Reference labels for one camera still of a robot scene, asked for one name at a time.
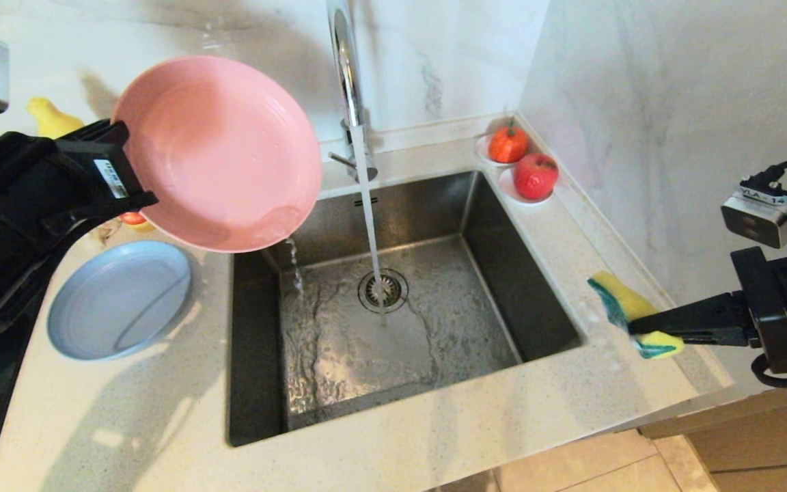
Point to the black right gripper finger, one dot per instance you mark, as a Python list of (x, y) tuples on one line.
[(701, 314), (714, 338)]

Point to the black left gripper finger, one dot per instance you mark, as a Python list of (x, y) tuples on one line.
[(110, 171)]

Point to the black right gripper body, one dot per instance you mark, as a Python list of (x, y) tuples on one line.
[(776, 321)]

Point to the orange dish soap bottle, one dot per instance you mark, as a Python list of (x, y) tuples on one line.
[(52, 119)]

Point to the yellow green sponge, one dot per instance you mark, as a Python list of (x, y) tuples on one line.
[(622, 301)]

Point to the pink plate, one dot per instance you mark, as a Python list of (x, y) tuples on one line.
[(223, 150)]

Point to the grey plate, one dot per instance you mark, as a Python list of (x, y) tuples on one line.
[(120, 301)]

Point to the stainless steel sink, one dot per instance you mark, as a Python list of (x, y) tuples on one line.
[(448, 369)]

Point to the wooden cabinet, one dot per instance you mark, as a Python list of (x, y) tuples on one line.
[(755, 444)]

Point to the red toy apple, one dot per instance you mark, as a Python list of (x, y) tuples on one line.
[(535, 175)]

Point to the small white dish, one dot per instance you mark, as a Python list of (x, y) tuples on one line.
[(509, 193), (482, 151)]

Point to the chrome faucet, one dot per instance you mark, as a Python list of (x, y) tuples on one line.
[(347, 75)]

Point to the orange toy pumpkin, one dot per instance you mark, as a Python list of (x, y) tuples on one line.
[(508, 144)]

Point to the metal drain strainer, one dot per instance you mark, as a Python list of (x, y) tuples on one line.
[(393, 287)]

